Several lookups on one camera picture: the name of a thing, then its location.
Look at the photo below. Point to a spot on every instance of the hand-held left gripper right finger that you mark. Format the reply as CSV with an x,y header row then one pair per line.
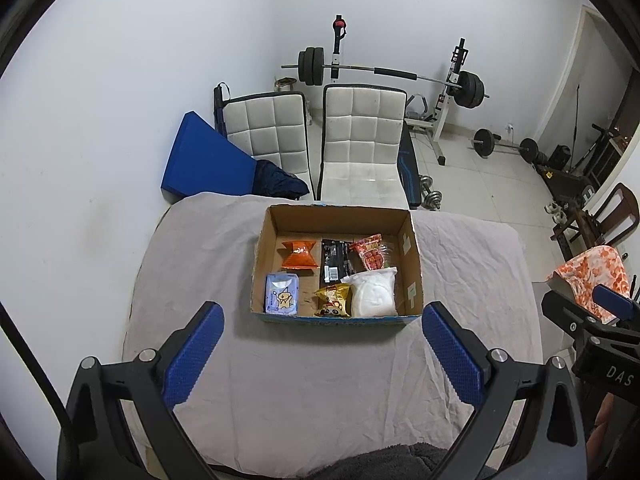
x,y
452,355

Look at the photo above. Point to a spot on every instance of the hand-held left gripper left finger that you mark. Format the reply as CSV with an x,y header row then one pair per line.
x,y
192,355

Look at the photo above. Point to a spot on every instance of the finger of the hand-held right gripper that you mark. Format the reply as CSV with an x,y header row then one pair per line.
x,y
614,301
565,312

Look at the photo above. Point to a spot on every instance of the white soft packet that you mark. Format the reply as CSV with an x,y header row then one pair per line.
x,y
372,295

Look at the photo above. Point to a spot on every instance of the blue cartoon tissue packet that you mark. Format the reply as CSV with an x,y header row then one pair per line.
x,y
282,294

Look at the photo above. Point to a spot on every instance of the yellow snack packet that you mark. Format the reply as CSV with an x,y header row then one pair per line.
x,y
334,300

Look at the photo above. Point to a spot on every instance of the red snack packet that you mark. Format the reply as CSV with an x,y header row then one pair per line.
x,y
370,252

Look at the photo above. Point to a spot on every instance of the cardboard box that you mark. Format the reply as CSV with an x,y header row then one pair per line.
x,y
265,245

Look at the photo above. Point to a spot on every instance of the orange snack packet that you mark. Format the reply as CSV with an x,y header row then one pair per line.
x,y
299,256

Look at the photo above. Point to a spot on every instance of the black snack packet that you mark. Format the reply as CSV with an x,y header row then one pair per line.
x,y
336,260

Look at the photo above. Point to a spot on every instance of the person's right hand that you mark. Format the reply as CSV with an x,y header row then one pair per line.
x,y
602,425

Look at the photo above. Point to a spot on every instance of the orange floral cloth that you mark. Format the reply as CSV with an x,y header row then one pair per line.
x,y
600,267

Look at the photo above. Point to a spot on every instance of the brown wooden chair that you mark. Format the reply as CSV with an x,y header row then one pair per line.
x,y
620,210

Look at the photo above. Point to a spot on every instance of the white shoes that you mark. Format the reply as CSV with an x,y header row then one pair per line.
x,y
556,212

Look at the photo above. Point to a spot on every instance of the person's dark grey fleece clothing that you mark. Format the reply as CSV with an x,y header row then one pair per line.
x,y
380,462

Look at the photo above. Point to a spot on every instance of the black speaker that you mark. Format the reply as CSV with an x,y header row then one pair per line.
x,y
561,157

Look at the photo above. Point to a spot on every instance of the black exercise machine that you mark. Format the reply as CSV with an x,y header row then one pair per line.
x,y
600,147

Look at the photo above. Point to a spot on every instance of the chrome dumbbell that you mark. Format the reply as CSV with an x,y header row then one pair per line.
x,y
426,183
434,199

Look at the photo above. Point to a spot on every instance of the short barbell with black plates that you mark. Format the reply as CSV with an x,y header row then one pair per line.
x,y
484,142

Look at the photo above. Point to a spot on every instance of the black weight bench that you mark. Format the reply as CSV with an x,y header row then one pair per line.
x,y
409,170

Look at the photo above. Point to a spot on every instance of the dark blue jacket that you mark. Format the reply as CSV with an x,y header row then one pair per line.
x,y
277,180

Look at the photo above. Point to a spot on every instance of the blue foam mat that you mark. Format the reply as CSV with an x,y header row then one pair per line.
x,y
205,157

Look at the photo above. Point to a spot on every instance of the white barbell rack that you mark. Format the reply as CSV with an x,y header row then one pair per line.
x,y
445,110

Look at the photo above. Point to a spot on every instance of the white padded chair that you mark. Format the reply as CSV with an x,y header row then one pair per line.
x,y
265,130
362,135

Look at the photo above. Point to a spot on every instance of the black rolled bag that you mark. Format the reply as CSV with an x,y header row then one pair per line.
x,y
220,107

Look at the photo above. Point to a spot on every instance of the wooden stool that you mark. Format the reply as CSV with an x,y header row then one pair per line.
x,y
285,84

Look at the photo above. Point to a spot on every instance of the long barbell with black plates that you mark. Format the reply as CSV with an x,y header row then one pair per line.
x,y
310,66

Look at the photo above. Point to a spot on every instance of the white door frame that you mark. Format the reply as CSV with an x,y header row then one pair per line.
x,y
575,60

